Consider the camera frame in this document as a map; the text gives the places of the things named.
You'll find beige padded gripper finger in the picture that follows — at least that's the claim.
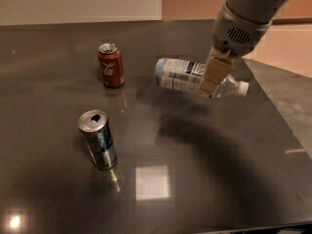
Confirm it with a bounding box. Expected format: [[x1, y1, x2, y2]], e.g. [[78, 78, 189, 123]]
[[200, 47, 234, 93]]

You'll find blue label plastic bottle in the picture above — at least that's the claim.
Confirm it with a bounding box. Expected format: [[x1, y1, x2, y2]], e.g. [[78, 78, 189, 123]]
[[154, 58, 249, 98]]

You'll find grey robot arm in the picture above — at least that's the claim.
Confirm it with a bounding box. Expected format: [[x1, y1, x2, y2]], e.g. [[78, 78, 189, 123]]
[[200, 0, 289, 93]]

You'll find red cola can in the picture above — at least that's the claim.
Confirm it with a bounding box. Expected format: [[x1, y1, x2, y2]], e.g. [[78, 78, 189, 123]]
[[98, 42, 125, 88]]

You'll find blue silver energy drink can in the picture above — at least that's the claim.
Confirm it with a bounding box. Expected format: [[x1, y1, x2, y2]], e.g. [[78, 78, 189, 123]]
[[78, 109, 117, 170]]

